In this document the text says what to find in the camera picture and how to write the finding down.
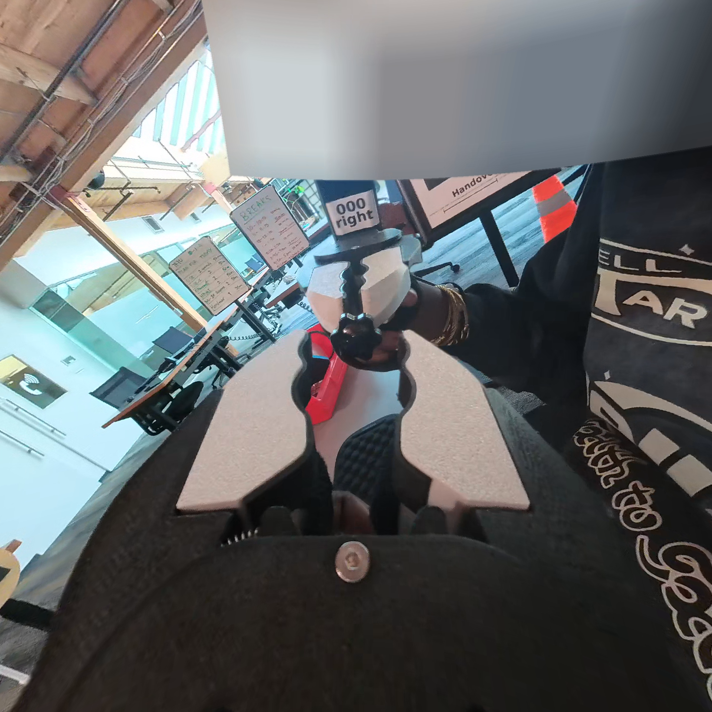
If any black printed sweatshirt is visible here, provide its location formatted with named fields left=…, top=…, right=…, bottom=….
left=562, top=161, right=712, bottom=712

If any black office chair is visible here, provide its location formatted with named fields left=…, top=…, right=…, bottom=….
left=90, top=367, right=146, bottom=409
left=153, top=327, right=192, bottom=357

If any black mesh pad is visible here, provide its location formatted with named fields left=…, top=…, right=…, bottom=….
left=332, top=413, right=402, bottom=498

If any red plastic bin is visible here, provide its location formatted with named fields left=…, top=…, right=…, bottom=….
left=305, top=329, right=350, bottom=425

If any black star knob screw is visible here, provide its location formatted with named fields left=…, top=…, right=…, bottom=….
left=330, top=313, right=383, bottom=363

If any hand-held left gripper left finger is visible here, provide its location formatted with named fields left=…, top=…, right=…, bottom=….
left=176, top=329, right=317, bottom=518

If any person's right hand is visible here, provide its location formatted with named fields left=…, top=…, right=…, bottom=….
left=369, top=285, right=447, bottom=372

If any orange traffic cone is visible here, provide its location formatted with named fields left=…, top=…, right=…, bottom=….
left=531, top=175, right=579, bottom=243

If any grey-topped office desk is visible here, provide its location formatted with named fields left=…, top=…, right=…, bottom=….
left=266, top=273, right=309, bottom=309

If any whiteboard on black stand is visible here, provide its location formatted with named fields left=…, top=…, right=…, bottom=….
left=230, top=185, right=311, bottom=271
left=168, top=236, right=279, bottom=343

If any framed tag sign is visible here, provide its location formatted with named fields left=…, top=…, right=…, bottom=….
left=398, top=167, right=537, bottom=286

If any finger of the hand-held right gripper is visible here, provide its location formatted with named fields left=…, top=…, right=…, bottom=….
left=360, top=247, right=411, bottom=329
left=307, top=261, right=352, bottom=334

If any wooden support post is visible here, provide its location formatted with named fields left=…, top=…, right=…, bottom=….
left=50, top=186, right=211, bottom=332

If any wall logo window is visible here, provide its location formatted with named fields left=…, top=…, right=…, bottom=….
left=0, top=355, right=69, bottom=410

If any person's left hand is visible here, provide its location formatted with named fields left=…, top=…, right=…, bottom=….
left=334, top=494, right=372, bottom=534

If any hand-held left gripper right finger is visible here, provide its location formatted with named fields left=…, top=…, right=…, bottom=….
left=392, top=328, right=531, bottom=532

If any brown-edged office desk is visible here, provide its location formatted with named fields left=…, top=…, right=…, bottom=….
left=103, top=320, right=237, bottom=429

